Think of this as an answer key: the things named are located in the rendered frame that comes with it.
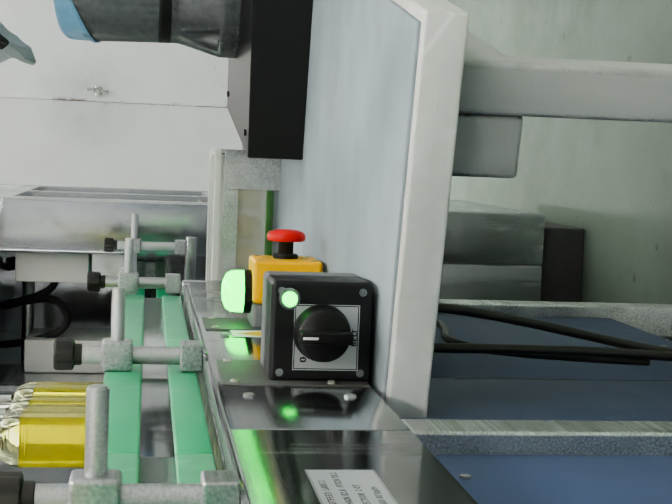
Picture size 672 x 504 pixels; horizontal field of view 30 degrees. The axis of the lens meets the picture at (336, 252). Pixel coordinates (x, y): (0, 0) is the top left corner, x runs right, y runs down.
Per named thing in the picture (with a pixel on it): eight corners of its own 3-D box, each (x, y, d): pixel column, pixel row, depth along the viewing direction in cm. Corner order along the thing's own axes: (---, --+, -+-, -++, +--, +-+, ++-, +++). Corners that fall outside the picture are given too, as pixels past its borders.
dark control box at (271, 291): (358, 365, 107) (259, 364, 106) (361, 272, 106) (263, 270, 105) (375, 383, 99) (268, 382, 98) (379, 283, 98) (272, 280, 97)
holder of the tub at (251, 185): (263, 329, 194) (212, 328, 192) (269, 151, 191) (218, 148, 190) (274, 347, 177) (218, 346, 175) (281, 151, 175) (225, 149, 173)
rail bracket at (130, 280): (177, 360, 173) (85, 358, 172) (181, 238, 172) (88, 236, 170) (178, 363, 170) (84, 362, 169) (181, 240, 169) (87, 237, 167)
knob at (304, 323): (348, 361, 99) (355, 368, 95) (291, 360, 98) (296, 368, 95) (350, 304, 98) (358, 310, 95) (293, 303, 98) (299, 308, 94)
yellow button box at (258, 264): (315, 321, 134) (246, 320, 133) (318, 251, 134) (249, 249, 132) (324, 330, 127) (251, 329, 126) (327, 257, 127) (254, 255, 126)
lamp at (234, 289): (247, 310, 132) (219, 309, 131) (249, 267, 131) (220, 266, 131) (251, 315, 127) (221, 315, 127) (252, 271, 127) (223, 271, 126)
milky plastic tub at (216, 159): (261, 295, 193) (204, 294, 192) (266, 149, 191) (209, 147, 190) (272, 309, 176) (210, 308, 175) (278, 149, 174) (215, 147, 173)
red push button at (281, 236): (264, 260, 131) (265, 227, 131) (302, 261, 132) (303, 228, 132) (267, 263, 127) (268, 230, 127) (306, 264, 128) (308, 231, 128)
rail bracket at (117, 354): (205, 367, 114) (55, 365, 112) (207, 286, 114) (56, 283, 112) (207, 375, 110) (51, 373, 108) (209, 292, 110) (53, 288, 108)
